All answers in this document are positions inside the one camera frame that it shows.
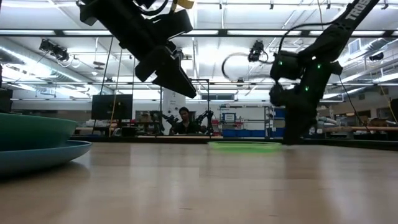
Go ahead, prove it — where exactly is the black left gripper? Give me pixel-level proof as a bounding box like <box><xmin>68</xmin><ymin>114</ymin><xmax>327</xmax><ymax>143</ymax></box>
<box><xmin>119</xmin><ymin>17</ymin><xmax>198</xmax><ymax>100</ymax></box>

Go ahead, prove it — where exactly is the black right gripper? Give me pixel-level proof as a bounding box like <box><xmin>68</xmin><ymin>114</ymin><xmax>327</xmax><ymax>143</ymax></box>
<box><xmin>282</xmin><ymin>79</ymin><xmax>325</xmax><ymax>146</ymax></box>

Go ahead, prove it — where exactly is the translucent green plastic plate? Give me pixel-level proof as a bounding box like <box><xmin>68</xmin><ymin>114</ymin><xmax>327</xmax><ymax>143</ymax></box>
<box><xmin>207</xmin><ymin>141</ymin><xmax>284</xmax><ymax>154</ymax></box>

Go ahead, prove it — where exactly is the white pillar cabinet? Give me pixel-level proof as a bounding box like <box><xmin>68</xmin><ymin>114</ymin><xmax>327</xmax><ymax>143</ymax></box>
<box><xmin>162</xmin><ymin>88</ymin><xmax>187</xmax><ymax>125</ymax></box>

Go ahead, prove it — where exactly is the person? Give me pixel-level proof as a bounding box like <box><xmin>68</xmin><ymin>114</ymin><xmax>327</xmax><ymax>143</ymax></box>
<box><xmin>169</xmin><ymin>106</ymin><xmax>203</xmax><ymax>136</ymax></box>

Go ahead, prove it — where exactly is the row of blue bins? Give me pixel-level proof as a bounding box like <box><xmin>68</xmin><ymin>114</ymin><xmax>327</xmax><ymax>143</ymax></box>
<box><xmin>221</xmin><ymin>129</ymin><xmax>267</xmax><ymax>138</ymax></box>

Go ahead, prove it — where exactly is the wooden workbench top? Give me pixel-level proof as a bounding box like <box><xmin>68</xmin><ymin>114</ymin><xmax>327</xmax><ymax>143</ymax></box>
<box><xmin>323</xmin><ymin>125</ymin><xmax>398</xmax><ymax>133</ymax></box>

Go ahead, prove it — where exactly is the black table border strip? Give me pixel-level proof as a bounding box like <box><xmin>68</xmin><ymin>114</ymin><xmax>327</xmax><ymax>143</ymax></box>
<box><xmin>70</xmin><ymin>135</ymin><xmax>398</xmax><ymax>152</ymax></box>

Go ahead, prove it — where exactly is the black computer monitor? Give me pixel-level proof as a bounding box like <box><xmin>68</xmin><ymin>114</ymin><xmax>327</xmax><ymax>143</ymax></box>
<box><xmin>91</xmin><ymin>94</ymin><xmax>134</xmax><ymax>121</ymax></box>

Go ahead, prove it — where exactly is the yellow tag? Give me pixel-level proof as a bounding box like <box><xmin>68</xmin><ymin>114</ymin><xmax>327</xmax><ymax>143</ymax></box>
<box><xmin>173</xmin><ymin>0</ymin><xmax>195</xmax><ymax>10</ymax></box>

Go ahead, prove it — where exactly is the opaque green plastic bowl plate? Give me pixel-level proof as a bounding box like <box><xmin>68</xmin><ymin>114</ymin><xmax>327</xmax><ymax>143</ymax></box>
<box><xmin>0</xmin><ymin>112</ymin><xmax>78</xmax><ymax>151</ymax></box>

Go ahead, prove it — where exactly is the opaque blue plastic plate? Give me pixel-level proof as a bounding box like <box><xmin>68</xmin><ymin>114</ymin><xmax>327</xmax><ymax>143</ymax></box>
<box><xmin>0</xmin><ymin>140</ymin><xmax>93</xmax><ymax>175</ymax></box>

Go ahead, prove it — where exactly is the black equipment box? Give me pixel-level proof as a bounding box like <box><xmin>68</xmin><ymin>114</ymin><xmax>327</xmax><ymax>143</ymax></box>
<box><xmin>0</xmin><ymin>88</ymin><xmax>14</xmax><ymax>114</ymax></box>

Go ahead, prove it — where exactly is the black metal frame stand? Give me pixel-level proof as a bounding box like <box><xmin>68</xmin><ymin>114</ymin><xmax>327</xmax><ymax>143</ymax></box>
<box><xmin>160</xmin><ymin>78</ymin><xmax>210</xmax><ymax>138</ymax></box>

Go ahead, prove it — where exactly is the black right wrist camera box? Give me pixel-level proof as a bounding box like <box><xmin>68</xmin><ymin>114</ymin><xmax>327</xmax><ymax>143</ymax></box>
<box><xmin>268</xmin><ymin>83</ymin><xmax>292</xmax><ymax>108</ymax></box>

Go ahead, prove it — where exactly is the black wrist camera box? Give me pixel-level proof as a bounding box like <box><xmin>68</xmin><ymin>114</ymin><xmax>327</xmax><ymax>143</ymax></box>
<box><xmin>151</xmin><ymin>9</ymin><xmax>194</xmax><ymax>40</ymax></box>
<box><xmin>268</xmin><ymin>83</ymin><xmax>292</xmax><ymax>108</ymax></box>

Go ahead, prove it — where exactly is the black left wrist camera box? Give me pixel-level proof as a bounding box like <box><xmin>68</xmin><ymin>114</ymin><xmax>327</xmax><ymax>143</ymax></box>
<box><xmin>151</xmin><ymin>9</ymin><xmax>194</xmax><ymax>40</ymax></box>

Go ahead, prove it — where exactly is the thin black hanging cable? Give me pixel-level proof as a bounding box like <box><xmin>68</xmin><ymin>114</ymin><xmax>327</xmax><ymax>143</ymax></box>
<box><xmin>337</xmin><ymin>74</ymin><xmax>371</xmax><ymax>132</ymax></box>

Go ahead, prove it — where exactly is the yellow hanging cable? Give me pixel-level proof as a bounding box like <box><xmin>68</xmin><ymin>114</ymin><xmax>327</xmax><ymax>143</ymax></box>
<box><xmin>108</xmin><ymin>48</ymin><xmax>124</xmax><ymax>138</ymax></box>

